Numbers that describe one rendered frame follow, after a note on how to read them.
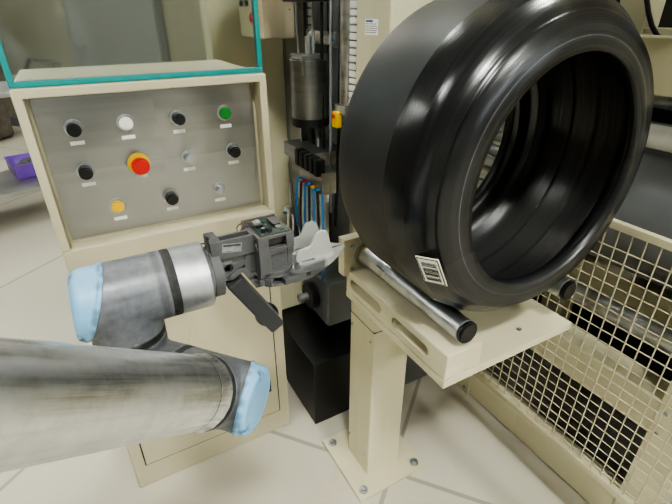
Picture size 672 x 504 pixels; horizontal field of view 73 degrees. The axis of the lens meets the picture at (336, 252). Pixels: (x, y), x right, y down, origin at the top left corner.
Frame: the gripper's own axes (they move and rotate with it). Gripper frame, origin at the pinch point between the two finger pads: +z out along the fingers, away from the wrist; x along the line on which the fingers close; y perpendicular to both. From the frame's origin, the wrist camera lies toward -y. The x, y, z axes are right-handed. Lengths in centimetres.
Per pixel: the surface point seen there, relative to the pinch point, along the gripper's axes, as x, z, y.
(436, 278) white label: -10.1, 12.4, -3.2
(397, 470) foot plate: 23, 37, -106
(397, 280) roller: 8.8, 19.7, -16.1
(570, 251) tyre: -10.5, 45.7, -7.0
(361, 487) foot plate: 23, 23, -105
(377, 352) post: 27, 29, -53
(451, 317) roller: -7.0, 20.2, -15.6
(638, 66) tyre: -11, 48, 26
